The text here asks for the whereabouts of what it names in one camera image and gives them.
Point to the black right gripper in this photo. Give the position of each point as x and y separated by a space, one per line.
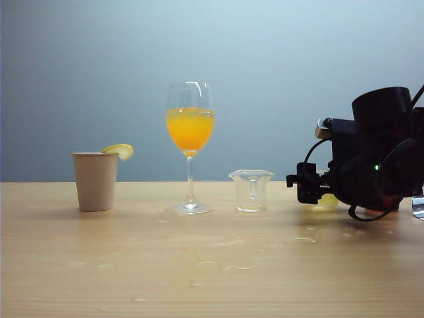
351 159

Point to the clear glass measuring cup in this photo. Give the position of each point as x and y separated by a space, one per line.
251 192

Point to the amber glass measuring cup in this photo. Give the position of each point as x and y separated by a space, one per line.
390 199

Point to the wine glass with orange juice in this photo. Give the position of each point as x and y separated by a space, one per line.
190 132

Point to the beige paper cup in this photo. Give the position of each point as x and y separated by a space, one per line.
96 182

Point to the clear spilled liquid puddle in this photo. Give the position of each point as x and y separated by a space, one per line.
232 261

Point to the silver metal object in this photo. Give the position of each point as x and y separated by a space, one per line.
419 207

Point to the yellow lemon slice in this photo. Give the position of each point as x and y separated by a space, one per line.
121 150

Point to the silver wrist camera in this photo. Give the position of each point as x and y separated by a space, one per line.
322 130

